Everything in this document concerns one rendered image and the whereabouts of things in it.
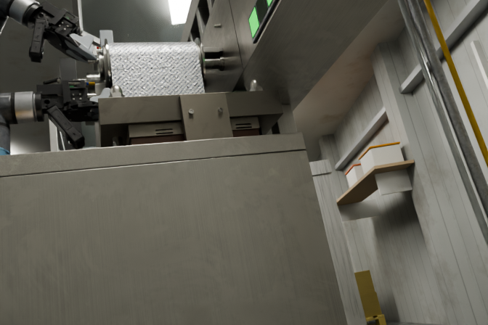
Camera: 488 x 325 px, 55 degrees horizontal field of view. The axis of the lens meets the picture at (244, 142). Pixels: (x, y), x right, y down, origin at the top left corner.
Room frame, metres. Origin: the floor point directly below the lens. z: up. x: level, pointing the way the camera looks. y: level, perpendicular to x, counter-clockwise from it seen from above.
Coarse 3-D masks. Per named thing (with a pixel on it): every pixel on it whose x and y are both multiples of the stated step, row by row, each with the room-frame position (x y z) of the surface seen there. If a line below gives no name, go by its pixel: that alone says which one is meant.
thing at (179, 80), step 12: (120, 72) 1.08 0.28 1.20; (132, 72) 1.09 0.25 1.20; (144, 72) 1.10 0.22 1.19; (156, 72) 1.11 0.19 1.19; (168, 72) 1.12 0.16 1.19; (180, 72) 1.13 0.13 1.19; (192, 72) 1.14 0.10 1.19; (120, 84) 1.08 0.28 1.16; (132, 84) 1.09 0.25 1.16; (144, 84) 1.10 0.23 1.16; (156, 84) 1.11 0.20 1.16; (168, 84) 1.12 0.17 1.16; (180, 84) 1.13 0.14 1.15; (192, 84) 1.14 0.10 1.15
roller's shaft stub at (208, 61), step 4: (220, 56) 1.22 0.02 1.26; (208, 60) 1.21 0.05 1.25; (212, 60) 1.21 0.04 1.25; (216, 60) 1.22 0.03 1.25; (220, 60) 1.22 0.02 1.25; (208, 64) 1.21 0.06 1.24; (212, 64) 1.21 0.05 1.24; (216, 64) 1.22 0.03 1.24; (220, 64) 1.22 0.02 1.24; (224, 64) 1.22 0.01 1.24; (208, 68) 1.22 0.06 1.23; (212, 68) 1.23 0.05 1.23; (216, 68) 1.23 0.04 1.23; (220, 68) 1.23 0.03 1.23
